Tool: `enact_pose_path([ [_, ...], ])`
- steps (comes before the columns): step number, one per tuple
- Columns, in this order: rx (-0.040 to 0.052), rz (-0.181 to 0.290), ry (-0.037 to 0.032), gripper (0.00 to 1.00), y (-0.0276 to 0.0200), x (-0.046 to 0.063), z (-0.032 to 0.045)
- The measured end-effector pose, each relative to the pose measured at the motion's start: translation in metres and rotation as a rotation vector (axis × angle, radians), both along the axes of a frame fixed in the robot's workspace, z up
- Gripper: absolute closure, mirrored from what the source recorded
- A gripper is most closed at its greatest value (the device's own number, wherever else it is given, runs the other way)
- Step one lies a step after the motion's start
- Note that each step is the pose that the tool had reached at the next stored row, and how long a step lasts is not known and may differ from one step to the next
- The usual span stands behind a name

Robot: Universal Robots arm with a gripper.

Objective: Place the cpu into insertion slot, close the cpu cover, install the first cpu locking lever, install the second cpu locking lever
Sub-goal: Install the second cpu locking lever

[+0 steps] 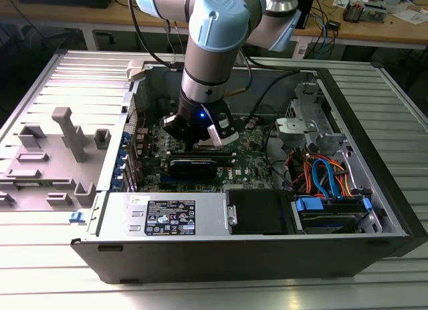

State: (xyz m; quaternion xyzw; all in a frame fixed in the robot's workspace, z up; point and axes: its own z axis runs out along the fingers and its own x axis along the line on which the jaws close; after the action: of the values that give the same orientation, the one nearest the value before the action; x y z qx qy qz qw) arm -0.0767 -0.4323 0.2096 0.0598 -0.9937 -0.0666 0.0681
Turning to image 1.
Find CPU cooler heatsink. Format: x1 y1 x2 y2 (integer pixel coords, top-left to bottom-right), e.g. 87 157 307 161
343 0 366 23

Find black graphics card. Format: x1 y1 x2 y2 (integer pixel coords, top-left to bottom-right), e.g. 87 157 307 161
165 157 220 180

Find green motherboard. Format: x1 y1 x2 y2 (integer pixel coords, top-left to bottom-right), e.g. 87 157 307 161
132 115 278 194

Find grey case latch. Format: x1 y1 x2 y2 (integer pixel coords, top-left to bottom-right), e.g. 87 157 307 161
126 59 150 82

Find silver power supply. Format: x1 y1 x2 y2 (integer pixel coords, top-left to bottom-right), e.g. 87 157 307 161
87 191 231 237

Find black plastic shroud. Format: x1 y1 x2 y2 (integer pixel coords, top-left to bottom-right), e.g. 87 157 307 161
225 188 297 236

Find silver drive cage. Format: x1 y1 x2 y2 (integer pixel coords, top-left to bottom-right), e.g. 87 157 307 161
286 82 327 121

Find black PC case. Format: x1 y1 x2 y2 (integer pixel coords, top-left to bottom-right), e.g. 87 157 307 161
70 59 428 285

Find grey parts rack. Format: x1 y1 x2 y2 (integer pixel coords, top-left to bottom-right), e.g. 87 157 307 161
0 106 113 212

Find hard disk in blue carrier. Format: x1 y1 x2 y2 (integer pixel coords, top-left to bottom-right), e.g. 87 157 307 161
294 194 374 236

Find wooden desk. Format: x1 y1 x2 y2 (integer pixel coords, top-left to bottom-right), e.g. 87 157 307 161
0 0 428 52

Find electronics board box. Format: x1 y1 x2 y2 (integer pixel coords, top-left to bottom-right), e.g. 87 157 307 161
362 1 391 23

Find white paper sheets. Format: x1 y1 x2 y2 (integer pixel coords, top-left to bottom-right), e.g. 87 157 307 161
391 8 428 26

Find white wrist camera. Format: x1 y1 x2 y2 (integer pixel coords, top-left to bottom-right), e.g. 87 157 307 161
206 112 240 146

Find silver metal bracket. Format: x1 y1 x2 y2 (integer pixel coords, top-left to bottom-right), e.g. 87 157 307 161
276 118 318 147

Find blue wire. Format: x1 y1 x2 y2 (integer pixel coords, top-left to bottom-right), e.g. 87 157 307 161
311 158 345 200

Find blue cable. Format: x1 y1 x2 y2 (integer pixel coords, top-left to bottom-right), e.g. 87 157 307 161
317 14 332 55

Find orange wire bundle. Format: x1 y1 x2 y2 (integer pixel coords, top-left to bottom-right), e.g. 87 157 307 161
286 150 354 199

